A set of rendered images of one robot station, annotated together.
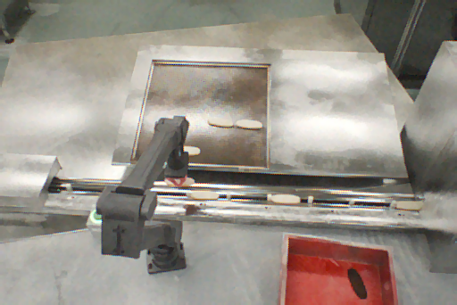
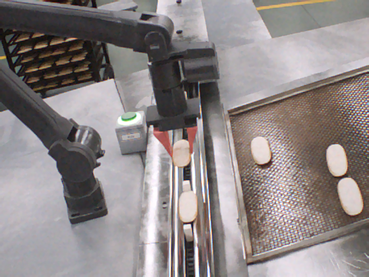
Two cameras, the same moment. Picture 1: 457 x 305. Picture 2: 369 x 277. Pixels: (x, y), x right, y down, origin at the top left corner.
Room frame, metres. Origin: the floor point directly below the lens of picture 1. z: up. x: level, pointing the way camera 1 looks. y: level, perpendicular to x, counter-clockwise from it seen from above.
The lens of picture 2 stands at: (0.84, -0.75, 1.47)
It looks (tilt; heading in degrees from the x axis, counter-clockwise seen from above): 30 degrees down; 92
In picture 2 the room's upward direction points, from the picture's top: 12 degrees counter-clockwise
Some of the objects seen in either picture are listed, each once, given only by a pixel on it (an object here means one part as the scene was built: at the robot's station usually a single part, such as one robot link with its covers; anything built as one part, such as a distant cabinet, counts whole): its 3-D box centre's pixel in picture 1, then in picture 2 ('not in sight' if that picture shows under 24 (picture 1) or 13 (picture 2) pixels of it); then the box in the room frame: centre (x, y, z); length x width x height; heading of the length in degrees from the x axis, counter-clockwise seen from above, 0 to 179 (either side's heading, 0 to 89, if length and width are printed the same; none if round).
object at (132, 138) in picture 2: (103, 224); (135, 138); (0.69, 0.41, 0.84); 0.08 x 0.08 x 0.11; 86
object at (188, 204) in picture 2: (204, 194); (187, 204); (0.80, 0.08, 0.86); 0.10 x 0.04 x 0.01; 86
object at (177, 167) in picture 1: (176, 159); (170, 100); (0.81, 0.16, 1.04); 0.10 x 0.07 x 0.07; 177
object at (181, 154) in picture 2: (179, 181); (181, 152); (0.81, 0.16, 0.93); 0.10 x 0.04 x 0.01; 86
